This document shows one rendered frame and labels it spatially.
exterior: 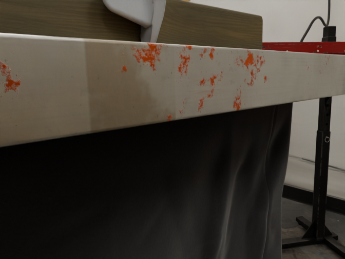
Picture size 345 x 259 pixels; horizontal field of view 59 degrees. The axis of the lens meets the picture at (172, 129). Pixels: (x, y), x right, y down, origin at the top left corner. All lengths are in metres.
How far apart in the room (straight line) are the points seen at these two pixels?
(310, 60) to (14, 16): 0.23
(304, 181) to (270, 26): 1.20
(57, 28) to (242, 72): 0.15
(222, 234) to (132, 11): 0.26
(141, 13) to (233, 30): 0.16
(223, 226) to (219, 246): 0.02
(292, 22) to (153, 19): 2.23
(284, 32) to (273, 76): 2.29
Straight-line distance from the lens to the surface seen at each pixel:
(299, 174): 2.54
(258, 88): 0.21
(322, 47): 1.53
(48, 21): 0.26
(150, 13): 0.29
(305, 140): 2.45
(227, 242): 0.41
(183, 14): 0.34
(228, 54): 0.18
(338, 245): 2.00
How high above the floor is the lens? 0.97
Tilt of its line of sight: 10 degrees down
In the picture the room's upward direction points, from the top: 2 degrees counter-clockwise
